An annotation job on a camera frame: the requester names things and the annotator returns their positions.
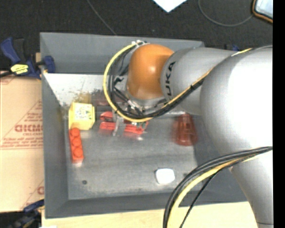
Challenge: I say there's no grey metal bin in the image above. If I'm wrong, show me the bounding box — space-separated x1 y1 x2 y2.
39 32 250 218

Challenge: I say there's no yellow printed box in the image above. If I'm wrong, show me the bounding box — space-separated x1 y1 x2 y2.
68 102 96 131

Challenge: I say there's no orange studded toy brick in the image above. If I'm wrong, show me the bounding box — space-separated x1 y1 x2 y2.
69 127 85 164

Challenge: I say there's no clear orange plastic cup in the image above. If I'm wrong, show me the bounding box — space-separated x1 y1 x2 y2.
172 114 198 147

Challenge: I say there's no white rounded square pad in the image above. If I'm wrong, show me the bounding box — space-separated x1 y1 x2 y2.
155 168 176 185

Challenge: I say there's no brown cardboard board, red print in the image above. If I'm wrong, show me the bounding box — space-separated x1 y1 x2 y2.
0 70 45 213

